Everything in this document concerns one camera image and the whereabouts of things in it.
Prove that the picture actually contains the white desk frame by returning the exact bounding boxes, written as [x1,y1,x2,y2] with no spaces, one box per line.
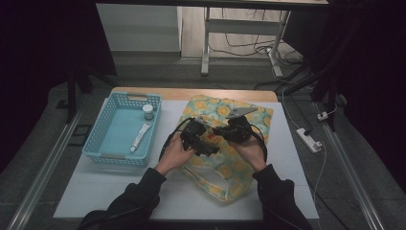
[200,6,292,78]

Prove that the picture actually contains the small jar white lid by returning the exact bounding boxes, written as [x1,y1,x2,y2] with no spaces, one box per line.
[142,103,155,122]

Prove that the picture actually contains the left hand-held gripper black cable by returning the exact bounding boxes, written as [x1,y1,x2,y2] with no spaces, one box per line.
[158,117,194,161]

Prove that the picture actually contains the grey cabinet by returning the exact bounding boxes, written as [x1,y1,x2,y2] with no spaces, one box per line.
[95,3,184,54]

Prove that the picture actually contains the light blue plastic basket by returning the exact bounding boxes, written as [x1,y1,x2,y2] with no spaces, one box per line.
[81,91,163,169]

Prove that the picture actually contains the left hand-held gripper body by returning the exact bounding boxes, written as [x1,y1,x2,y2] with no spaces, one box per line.
[179,116,214,157]

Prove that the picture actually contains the black floor cables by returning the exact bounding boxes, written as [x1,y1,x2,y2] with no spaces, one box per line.
[209,8,305,66]

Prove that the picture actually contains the black stand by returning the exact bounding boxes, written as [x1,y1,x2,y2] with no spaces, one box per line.
[64,60,119,125]
[277,47,343,133]

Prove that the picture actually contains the orange flower print tote bag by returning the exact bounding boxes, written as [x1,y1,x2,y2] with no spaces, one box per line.
[179,94,275,204]

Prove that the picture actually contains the person's right hand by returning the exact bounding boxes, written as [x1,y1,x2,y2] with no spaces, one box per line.
[228,135,268,173]

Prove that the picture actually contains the hand-held gripper black cable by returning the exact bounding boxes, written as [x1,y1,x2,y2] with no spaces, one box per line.
[252,124,269,163]
[158,117,194,161]

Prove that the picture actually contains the white tube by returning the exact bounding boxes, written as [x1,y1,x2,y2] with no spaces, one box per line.
[129,122,153,153]

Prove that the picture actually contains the white power strip cable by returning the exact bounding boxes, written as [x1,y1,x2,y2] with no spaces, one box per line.
[312,142,328,202]

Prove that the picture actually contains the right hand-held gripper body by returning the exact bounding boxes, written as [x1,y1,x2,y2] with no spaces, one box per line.
[219,106,260,144]

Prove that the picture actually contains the person's left hand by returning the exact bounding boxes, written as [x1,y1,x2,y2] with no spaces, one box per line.
[154,132,196,177]

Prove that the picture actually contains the metal floor rail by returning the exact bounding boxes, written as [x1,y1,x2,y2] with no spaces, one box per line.
[314,102,386,230]
[6,106,84,230]

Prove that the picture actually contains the right hand-held gripper black cable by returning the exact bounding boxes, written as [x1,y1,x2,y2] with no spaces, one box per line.
[252,124,269,163]

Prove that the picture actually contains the black floor frame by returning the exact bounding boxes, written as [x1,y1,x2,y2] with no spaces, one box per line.
[68,124,93,148]

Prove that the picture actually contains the white table mat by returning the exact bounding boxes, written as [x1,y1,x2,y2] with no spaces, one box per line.
[53,99,320,221]

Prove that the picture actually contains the white power strip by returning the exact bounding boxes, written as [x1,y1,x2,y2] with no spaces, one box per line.
[295,127,324,154]

